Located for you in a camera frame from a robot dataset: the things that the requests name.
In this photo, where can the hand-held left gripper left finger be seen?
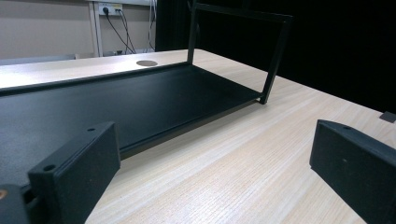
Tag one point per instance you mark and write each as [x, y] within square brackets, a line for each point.
[81, 174]

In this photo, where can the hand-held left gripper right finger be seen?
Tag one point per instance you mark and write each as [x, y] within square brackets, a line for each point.
[355, 168]

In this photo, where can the black metal rack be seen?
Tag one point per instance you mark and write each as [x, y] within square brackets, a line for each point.
[130, 99]

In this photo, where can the small black flat piece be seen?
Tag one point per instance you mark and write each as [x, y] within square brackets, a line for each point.
[388, 117]

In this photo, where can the black curtain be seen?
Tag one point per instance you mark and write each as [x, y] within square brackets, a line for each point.
[336, 56]

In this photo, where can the white wall socket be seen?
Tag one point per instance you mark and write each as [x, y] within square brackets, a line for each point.
[110, 8]

